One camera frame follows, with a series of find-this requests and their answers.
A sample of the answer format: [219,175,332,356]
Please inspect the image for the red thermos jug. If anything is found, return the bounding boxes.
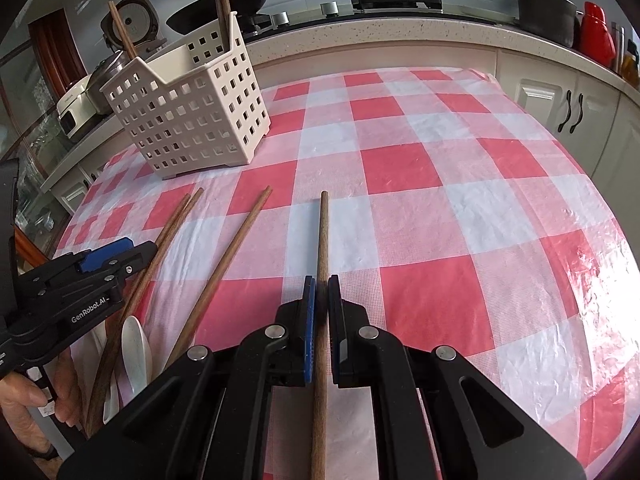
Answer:
[579,1,616,68]

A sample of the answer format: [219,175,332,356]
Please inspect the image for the brown wooden chopstick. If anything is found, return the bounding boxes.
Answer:
[86,186,206,438]
[85,192,201,436]
[107,0,137,60]
[164,185,272,368]
[215,0,231,51]
[310,191,330,480]

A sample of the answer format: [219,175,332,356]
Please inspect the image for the person's left hand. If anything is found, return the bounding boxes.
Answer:
[1,349,82,454]

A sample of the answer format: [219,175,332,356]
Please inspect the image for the black glass gas stove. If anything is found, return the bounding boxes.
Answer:
[239,0,518,41]

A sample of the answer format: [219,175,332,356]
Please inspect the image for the red white checkered tablecloth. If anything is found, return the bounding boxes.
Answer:
[52,65,634,480]

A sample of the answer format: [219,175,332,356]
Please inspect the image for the red wooden glass door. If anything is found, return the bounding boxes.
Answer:
[1,9,87,256]

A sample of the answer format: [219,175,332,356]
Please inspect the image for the white ceramic spoon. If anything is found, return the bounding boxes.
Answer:
[122,315,153,396]
[103,373,120,425]

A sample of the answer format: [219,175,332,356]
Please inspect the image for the dark grey stock pot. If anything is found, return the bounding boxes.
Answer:
[518,0,577,48]

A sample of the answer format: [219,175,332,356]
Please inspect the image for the brown sauce bottle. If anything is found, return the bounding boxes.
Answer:
[620,39,639,89]

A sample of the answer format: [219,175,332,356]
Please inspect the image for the open silver rice cooker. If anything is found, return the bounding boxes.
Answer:
[86,0,167,116]

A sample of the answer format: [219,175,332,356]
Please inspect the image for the white lower cabinets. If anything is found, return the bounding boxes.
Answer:
[52,38,639,247]

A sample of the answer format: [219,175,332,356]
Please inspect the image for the black wok pan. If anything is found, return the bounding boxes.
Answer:
[165,0,335,36]

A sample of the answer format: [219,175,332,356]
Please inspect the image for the steel vacuum flask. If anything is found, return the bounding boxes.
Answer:
[611,22,626,74]

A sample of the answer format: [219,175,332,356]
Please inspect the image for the white perforated utensil basket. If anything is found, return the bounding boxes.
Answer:
[101,13,271,179]

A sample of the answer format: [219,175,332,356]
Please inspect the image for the white small cooker appliance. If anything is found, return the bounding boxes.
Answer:
[56,75,101,143]

